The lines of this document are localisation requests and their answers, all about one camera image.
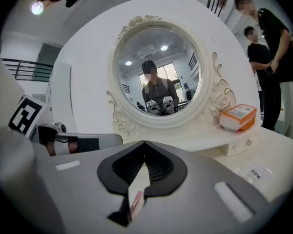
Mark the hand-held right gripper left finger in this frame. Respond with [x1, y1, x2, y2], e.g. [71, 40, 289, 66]
[0, 127, 146, 234]

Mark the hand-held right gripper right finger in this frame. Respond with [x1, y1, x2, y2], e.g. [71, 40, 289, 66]
[131, 141, 282, 234]

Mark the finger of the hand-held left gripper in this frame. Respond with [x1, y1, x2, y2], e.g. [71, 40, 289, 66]
[46, 133, 124, 156]

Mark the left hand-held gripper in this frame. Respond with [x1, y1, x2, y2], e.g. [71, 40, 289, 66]
[7, 94, 67, 145]

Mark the pink pen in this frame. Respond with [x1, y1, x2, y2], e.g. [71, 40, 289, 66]
[129, 191, 145, 217]

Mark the white blister pack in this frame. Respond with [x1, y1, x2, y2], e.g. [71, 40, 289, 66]
[241, 166, 272, 184]

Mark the orange and white cardboard box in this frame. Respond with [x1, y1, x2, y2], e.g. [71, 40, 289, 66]
[219, 103, 258, 132]

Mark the white dressing table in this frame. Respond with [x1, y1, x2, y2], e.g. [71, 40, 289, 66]
[122, 125, 293, 204]

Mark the black balcony railing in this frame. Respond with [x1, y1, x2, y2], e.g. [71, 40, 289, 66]
[1, 58, 54, 82]

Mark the round ceiling light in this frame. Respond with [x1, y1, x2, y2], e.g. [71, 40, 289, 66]
[31, 0, 44, 16]

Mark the oval mirror with ornate frame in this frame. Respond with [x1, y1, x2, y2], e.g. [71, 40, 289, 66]
[106, 15, 237, 137]

